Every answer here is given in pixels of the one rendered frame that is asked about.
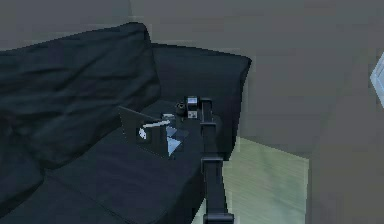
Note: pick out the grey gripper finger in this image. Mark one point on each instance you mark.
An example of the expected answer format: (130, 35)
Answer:
(156, 124)

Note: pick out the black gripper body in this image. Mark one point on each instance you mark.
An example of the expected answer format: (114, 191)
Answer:
(180, 109)

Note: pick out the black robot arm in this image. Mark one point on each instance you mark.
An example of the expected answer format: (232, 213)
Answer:
(211, 156)

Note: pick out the black laptop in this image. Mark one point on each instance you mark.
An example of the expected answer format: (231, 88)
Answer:
(146, 136)

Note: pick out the black sofa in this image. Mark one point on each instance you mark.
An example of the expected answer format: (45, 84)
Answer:
(100, 133)

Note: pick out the pale window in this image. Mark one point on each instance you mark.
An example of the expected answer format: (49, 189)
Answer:
(378, 80)

